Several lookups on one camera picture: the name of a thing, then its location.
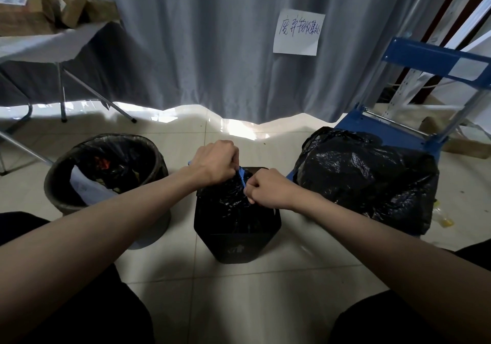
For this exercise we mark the person's left hand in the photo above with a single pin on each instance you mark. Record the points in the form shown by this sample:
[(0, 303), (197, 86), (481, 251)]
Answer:
[(213, 161)]

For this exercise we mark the person's right hand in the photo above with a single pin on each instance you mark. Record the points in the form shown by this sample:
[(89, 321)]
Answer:
[(270, 190)]

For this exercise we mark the person's left fingers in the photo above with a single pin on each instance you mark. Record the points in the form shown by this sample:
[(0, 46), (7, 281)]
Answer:
[(232, 159)]

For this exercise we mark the person's right fingers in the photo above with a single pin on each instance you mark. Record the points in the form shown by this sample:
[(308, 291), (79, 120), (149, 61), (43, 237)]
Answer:
[(251, 191)]

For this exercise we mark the person's right forearm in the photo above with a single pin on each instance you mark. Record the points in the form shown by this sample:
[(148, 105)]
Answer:
[(391, 255)]

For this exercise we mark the person's left forearm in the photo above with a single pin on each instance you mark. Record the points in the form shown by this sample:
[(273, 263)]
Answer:
[(88, 240)]

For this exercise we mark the clear plastic floor sheet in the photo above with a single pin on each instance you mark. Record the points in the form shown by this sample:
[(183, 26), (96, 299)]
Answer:
[(238, 129)]

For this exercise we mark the black bin liner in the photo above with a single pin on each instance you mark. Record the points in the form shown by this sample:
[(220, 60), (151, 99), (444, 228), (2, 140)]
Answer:
[(122, 156)]

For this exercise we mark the large full black trash bag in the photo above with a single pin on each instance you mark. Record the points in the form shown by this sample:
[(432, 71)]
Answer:
[(368, 179)]

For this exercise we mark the grey curtain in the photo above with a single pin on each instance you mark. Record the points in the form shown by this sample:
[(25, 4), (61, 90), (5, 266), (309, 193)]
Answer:
[(191, 48)]

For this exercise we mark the red scrap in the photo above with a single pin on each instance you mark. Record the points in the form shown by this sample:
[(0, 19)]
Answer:
[(102, 162)]

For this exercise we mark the white handwritten paper note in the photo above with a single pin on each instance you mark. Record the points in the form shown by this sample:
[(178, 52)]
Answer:
[(299, 33)]

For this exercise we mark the white paper sheet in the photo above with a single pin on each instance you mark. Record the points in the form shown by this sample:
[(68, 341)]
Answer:
[(90, 190)]

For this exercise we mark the round dark trash bin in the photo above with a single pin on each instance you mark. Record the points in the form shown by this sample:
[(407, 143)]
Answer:
[(55, 192)]

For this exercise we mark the person's right leg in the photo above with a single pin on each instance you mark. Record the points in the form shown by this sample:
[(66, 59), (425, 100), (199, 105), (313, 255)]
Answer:
[(376, 320)]

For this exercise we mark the person's leg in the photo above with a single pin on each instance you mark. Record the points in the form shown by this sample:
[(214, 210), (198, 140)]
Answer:
[(376, 320), (96, 313)]

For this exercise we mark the white metal shelf rack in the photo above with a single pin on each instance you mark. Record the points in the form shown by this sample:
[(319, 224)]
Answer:
[(407, 83)]

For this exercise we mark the clear yellow plastic wrapper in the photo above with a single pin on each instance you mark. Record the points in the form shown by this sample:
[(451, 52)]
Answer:
[(445, 221)]

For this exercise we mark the person's left leg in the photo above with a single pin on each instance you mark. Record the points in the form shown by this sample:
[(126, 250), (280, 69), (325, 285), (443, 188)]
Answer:
[(96, 313)]

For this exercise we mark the small cardboard box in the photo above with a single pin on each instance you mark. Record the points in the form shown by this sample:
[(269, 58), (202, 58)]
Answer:
[(101, 10)]

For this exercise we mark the blue platform hand cart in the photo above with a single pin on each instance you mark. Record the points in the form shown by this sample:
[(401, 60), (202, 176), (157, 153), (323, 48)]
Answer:
[(422, 54)]

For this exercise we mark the flat brown cardboard piece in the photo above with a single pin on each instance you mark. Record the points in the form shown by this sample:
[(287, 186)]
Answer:
[(466, 146)]

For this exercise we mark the white folding table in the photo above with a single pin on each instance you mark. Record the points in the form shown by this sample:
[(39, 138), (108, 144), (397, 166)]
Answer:
[(42, 44)]

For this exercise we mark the medium cardboard box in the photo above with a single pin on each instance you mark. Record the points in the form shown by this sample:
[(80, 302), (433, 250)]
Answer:
[(71, 4)]

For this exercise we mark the large labelled cardboard box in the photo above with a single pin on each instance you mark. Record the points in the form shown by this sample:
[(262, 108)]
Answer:
[(23, 14)]

